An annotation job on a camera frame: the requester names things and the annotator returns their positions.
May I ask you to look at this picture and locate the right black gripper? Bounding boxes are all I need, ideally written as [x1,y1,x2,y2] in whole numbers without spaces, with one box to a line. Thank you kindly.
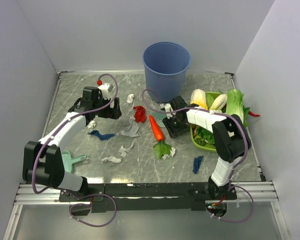
[162,112,188,138]

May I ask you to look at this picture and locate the teal hand brush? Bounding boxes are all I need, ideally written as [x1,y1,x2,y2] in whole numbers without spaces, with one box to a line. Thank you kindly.
[151,112,167,128]

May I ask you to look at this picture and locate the teal dustpan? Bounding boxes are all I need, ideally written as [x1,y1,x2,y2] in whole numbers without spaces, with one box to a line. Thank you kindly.
[61,150,87,173]

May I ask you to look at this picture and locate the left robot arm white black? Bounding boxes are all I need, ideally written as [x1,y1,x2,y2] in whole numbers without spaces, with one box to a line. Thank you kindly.
[22,83,122,201]

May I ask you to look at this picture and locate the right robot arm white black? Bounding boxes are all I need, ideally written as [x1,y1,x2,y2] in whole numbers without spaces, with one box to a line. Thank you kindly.
[160,96,251,199]

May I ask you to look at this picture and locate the small white paper ball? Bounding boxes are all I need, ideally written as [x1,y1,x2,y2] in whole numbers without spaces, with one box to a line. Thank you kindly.
[87,120,97,129]

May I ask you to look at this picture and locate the dark blue paper scrap left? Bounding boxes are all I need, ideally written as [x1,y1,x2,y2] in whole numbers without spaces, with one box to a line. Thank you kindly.
[88,130,115,141]

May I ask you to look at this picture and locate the dark blue paper scrap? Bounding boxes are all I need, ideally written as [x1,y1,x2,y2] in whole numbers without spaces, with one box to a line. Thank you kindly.
[88,130,115,141]
[192,155,203,174]

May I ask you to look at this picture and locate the white paper scrap near bucket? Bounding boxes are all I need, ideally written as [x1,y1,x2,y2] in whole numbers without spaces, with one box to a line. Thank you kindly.
[126,93,134,105]

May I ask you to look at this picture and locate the green plastic tray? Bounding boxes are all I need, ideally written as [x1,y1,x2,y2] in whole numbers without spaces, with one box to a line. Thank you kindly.
[190,89,228,153]

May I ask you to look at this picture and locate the green leafy toy vegetables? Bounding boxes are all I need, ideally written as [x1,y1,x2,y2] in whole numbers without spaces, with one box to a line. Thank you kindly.
[192,93,215,147]

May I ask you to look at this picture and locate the white paper scrap by carrot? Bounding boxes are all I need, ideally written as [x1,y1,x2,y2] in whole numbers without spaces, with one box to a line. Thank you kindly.
[161,147,176,160]

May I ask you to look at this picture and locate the grey paper scrap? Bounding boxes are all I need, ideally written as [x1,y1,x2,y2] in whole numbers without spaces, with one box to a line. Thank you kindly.
[120,116,140,138]

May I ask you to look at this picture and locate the orange toy carrot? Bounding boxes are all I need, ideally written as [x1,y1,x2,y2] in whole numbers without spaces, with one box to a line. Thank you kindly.
[149,115,172,159]

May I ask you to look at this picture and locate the yellow white toy corn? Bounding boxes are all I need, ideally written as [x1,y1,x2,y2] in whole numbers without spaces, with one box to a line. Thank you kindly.
[190,89,208,110]

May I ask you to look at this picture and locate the red paper scrap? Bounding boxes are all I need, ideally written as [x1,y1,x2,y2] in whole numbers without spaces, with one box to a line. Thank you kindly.
[133,105,146,123]

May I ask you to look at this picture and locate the white paper scrap centre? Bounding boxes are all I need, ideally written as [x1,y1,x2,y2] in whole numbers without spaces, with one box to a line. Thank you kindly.
[118,140,135,158]

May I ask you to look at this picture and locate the dark blue paper scrap right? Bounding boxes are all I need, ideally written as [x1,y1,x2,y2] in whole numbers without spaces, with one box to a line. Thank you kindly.
[192,155,203,174]

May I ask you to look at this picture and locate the white paper scrap front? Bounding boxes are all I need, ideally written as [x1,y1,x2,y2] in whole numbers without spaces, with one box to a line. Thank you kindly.
[101,155,122,164]

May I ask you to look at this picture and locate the green toy cabbage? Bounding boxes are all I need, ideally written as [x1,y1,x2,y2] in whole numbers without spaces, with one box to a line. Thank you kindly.
[225,89,250,128]

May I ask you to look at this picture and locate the blue plastic bucket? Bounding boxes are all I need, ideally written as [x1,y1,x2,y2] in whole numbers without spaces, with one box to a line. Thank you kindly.
[142,42,191,103]

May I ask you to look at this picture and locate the red toy chili pepper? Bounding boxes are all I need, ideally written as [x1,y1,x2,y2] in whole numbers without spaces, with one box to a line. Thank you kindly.
[248,111,261,117]

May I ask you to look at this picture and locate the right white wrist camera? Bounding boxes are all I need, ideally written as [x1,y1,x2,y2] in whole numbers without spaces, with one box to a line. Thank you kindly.
[160,103,173,119]

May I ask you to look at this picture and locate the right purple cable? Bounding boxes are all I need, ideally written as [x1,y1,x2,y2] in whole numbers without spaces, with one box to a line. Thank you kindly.
[142,89,255,223]

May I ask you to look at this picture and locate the purple cable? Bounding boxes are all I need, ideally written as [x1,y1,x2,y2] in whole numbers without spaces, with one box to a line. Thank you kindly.
[31,73,119,228]
[142,89,255,223]

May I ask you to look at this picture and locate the aluminium frame rail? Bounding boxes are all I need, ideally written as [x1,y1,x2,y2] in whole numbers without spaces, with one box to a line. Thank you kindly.
[13,181,279,205]

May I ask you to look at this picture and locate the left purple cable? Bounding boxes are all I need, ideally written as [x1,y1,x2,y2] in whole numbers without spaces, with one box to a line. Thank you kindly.
[31,73,119,228]

